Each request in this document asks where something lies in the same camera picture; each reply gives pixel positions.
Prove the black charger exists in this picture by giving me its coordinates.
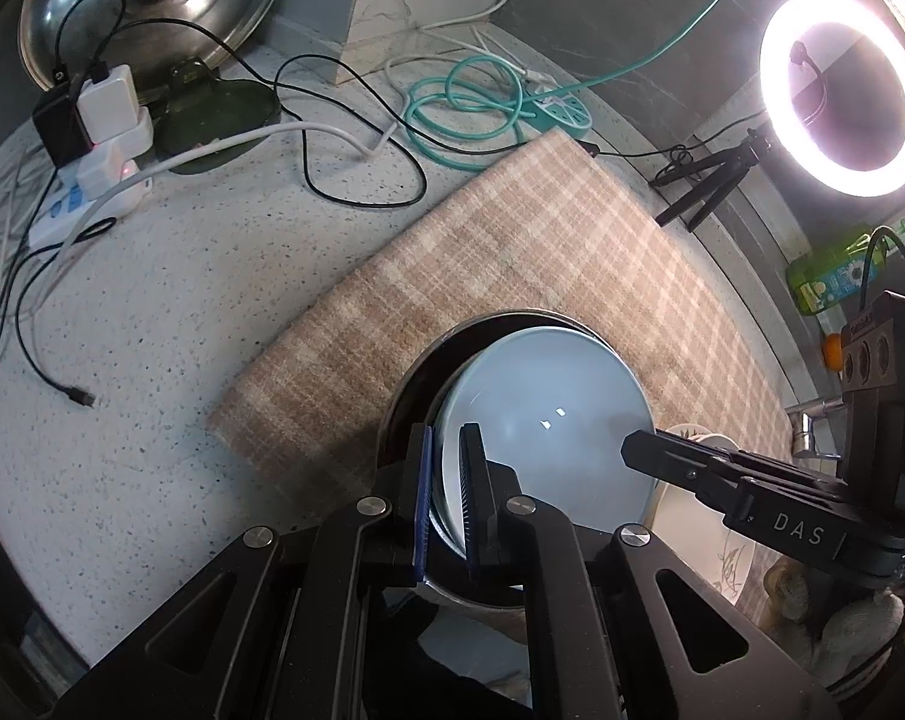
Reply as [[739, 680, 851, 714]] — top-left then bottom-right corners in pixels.
[[32, 71, 94, 166]]

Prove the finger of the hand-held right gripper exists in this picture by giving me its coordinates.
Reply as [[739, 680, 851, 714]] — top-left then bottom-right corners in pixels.
[[621, 427, 844, 517]]

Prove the large steel bowl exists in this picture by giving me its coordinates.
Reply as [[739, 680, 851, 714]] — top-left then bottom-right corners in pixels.
[[377, 307, 660, 608]]

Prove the white power strip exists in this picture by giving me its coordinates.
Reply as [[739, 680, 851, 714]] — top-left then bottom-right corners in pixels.
[[28, 109, 157, 248]]

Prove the green dish soap bottle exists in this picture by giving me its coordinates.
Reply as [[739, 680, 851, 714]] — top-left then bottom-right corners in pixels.
[[786, 219, 905, 316]]

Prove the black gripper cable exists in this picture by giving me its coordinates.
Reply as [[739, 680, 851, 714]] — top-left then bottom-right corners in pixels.
[[859, 225, 905, 310]]

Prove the chrome faucet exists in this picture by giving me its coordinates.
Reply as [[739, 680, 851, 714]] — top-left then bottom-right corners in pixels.
[[784, 397, 847, 462]]

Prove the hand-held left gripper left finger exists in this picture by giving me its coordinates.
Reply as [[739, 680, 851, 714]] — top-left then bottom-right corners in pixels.
[[51, 424, 434, 720]]

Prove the teal power strip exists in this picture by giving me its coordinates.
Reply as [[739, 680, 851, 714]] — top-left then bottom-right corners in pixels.
[[523, 79, 595, 132]]

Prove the leaf print white plate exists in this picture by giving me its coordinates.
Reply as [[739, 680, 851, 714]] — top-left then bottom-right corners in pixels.
[[648, 424, 759, 605]]

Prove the black ring light cable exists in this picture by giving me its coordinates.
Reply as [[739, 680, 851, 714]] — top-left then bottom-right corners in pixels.
[[583, 109, 769, 188]]

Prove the person's right hand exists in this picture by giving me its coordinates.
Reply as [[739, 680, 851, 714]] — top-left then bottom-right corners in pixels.
[[763, 562, 905, 691]]

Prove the beige plaid cloth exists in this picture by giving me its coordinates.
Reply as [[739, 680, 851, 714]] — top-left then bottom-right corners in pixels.
[[206, 127, 799, 661]]

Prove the white charger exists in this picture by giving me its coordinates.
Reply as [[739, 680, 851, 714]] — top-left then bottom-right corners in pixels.
[[76, 64, 139, 142]]

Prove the teal cable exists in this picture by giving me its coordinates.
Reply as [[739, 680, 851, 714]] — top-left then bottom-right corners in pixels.
[[407, 0, 772, 166]]

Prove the light blue bowl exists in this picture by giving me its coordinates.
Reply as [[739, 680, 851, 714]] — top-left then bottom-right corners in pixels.
[[431, 326, 658, 560]]

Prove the dark green dish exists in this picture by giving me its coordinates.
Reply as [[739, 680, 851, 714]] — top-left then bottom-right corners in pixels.
[[152, 58, 284, 177]]

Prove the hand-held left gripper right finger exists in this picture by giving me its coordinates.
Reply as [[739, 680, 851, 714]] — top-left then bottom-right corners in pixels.
[[459, 422, 844, 720]]

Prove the black tripod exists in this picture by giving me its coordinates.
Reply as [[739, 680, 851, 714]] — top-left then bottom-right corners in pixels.
[[651, 127, 772, 233]]

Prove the black charger cable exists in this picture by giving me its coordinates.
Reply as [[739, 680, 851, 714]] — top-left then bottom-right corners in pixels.
[[53, 0, 431, 209]]

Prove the black usb cable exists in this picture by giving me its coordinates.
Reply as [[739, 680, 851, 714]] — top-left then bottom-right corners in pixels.
[[0, 217, 118, 410]]

